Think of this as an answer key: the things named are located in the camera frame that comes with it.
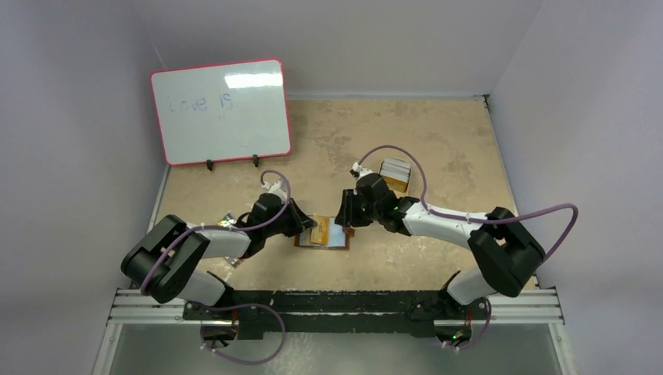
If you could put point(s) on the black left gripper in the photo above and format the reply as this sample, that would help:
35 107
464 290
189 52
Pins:
299 221

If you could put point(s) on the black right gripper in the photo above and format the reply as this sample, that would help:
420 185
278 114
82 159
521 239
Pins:
347 208

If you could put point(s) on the yellow credit card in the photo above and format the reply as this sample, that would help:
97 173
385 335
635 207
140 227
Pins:
321 233

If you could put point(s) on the brown leather card holder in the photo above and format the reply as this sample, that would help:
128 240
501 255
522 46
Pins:
340 237

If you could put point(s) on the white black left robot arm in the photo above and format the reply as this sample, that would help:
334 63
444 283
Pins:
164 262

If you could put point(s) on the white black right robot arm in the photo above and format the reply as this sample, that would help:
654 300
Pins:
506 254

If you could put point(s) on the beige oval card tray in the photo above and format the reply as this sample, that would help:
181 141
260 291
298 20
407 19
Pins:
399 182

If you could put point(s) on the pack of coloured markers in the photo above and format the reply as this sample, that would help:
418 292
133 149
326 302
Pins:
228 221

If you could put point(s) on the pink framed whiteboard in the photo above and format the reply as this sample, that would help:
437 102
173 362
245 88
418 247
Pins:
222 112

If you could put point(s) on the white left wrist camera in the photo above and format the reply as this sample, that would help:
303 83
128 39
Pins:
279 188

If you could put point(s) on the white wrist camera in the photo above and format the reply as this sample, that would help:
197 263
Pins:
279 188
358 171

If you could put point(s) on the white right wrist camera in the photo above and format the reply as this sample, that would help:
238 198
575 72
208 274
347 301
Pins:
358 171

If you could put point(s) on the aluminium rail frame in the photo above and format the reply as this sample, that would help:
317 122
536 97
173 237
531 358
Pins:
250 314

